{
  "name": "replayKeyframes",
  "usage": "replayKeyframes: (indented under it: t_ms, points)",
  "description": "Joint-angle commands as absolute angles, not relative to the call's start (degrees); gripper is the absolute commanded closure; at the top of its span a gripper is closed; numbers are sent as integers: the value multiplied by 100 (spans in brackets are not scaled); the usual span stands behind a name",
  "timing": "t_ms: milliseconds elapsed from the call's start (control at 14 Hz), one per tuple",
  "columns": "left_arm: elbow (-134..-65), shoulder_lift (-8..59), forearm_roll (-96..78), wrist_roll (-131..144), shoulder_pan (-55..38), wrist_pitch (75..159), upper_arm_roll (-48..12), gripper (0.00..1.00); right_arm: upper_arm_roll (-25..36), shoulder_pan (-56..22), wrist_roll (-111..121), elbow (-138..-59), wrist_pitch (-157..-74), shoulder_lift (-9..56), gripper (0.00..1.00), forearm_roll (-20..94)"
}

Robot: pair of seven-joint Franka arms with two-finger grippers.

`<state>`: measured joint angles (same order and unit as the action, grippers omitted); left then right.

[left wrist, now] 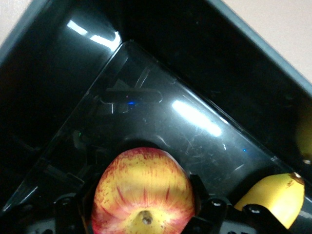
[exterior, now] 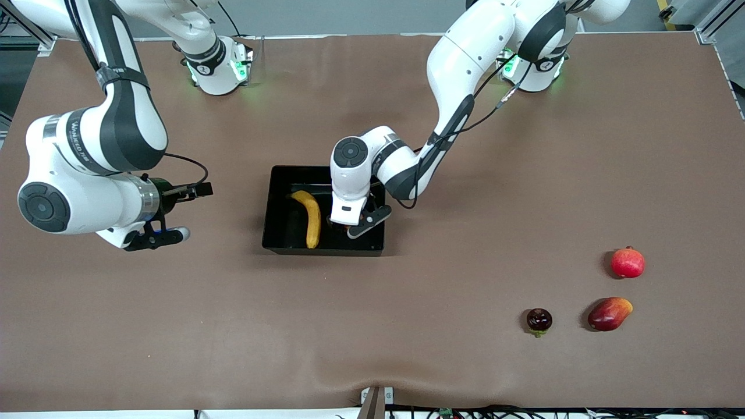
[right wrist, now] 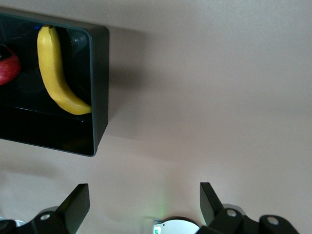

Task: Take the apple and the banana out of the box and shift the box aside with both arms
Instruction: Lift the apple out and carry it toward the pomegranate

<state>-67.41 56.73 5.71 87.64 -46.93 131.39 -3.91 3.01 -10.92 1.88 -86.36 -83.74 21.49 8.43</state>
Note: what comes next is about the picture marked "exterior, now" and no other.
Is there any red mango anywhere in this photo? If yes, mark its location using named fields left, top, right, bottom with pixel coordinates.
left=587, top=297, right=634, bottom=332

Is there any aluminium frame profile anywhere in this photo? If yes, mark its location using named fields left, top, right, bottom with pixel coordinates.
left=0, top=0, right=56, bottom=56
left=658, top=0, right=745, bottom=45

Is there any brown table cover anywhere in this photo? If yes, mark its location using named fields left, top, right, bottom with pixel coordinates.
left=0, top=32, right=745, bottom=413

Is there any red pomegranate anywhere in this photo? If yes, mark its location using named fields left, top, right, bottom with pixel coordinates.
left=610, top=246, right=646, bottom=279

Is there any grey table clamp bracket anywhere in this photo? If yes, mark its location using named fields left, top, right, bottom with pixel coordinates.
left=358, top=386, right=395, bottom=419

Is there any black right base cable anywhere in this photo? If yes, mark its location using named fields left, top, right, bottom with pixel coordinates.
left=217, top=0, right=243, bottom=37

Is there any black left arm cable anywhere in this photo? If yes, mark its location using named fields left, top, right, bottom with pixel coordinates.
left=381, top=58, right=533, bottom=210

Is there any black plastic box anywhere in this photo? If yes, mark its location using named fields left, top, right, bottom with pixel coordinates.
left=262, top=165, right=387, bottom=257

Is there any dark purple mangosteen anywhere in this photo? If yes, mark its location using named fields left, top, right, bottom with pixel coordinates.
left=526, top=308, right=554, bottom=338

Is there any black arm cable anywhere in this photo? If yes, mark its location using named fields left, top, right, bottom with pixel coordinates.
left=381, top=58, right=533, bottom=210
left=64, top=0, right=209, bottom=190

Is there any yellow banana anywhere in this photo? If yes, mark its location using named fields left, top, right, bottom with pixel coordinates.
left=290, top=190, right=322, bottom=250

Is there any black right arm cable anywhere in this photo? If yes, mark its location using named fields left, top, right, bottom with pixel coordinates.
left=64, top=0, right=209, bottom=190

